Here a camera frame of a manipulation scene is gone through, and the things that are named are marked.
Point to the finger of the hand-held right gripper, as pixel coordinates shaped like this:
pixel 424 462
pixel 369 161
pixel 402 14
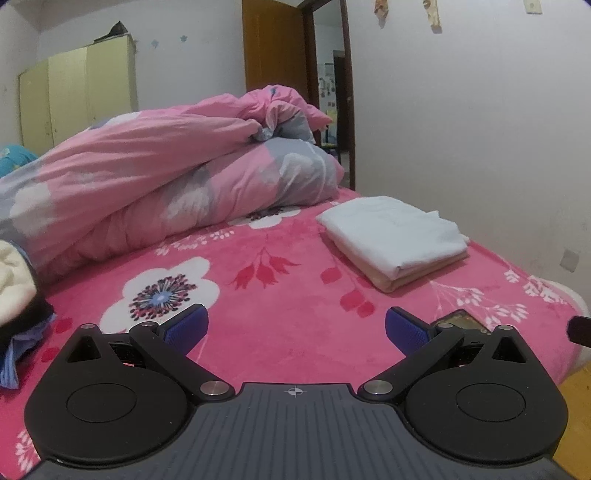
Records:
pixel 581 331

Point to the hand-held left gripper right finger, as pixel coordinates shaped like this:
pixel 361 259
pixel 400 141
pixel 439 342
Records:
pixel 406 334

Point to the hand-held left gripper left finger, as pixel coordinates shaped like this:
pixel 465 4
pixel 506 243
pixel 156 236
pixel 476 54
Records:
pixel 187 330

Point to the white shirt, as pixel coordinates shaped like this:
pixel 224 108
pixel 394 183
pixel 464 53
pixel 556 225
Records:
pixel 392 230

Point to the dark smartphone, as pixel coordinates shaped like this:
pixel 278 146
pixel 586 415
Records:
pixel 461 321

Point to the beige folded cloth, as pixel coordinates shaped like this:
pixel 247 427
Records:
pixel 415 277

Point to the pink floral blanket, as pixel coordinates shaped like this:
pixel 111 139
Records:
pixel 286 314

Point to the black garment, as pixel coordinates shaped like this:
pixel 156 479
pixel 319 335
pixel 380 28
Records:
pixel 32 318

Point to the pink floral quilt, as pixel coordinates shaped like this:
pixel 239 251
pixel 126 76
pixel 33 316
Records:
pixel 138 175

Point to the blue garment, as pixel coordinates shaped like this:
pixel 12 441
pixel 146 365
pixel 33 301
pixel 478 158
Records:
pixel 23 355

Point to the teal cloth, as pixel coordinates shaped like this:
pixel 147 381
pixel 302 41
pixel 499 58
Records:
pixel 16 159

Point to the pale yellow wardrobe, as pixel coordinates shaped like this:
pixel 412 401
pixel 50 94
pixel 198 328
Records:
pixel 78 97

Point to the brown wooden door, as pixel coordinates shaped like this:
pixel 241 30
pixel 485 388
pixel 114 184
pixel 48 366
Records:
pixel 274 46

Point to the black bag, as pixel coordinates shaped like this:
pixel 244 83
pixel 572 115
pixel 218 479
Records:
pixel 113 33

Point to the dark wooden door frame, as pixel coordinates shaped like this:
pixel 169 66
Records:
pixel 349 92

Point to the wall poster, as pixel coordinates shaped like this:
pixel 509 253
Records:
pixel 431 16

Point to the wall switch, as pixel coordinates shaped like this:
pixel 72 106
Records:
pixel 533 6

